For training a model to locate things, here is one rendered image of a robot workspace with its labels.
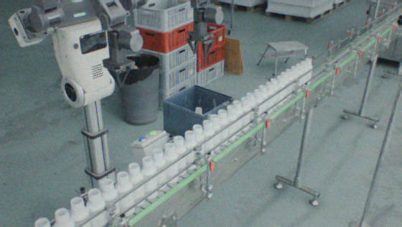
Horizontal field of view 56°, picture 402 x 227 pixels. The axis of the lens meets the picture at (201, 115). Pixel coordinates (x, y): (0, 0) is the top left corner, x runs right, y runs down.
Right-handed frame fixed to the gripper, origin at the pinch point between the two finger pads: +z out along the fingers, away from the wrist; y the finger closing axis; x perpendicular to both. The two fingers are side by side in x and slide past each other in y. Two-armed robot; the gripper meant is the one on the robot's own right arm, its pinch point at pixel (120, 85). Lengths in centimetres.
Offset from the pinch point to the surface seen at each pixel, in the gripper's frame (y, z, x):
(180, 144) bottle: 15.4, 25.9, 14.1
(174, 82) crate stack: -161, 107, 203
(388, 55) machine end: -11, 120, 491
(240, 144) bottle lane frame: 19, 43, 53
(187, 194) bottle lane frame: 19, 48, 13
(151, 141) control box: 1.1, 28.8, 12.0
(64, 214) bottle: 13.4, 26.5, -37.1
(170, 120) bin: -40, 56, 68
